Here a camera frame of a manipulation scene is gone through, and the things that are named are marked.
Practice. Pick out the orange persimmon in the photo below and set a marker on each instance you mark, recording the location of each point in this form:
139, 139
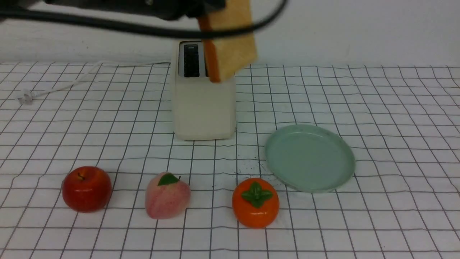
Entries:
255, 203

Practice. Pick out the cream white toaster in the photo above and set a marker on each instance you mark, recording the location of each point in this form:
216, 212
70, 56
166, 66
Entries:
201, 110

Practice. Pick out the white checkered tablecloth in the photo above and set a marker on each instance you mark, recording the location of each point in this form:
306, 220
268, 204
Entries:
401, 123

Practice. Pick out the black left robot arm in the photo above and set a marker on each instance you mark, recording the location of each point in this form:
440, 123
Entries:
137, 7

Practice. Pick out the red apple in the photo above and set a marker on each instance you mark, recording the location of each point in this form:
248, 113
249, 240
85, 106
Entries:
87, 189

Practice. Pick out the pink peach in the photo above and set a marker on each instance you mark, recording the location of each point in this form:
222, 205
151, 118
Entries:
166, 196

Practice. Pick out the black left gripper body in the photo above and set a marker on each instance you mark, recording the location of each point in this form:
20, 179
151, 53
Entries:
176, 9

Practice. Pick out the light green plate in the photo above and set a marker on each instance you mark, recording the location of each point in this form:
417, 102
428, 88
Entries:
309, 159

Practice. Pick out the toast slice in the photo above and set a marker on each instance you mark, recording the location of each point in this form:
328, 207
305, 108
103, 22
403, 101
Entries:
226, 56

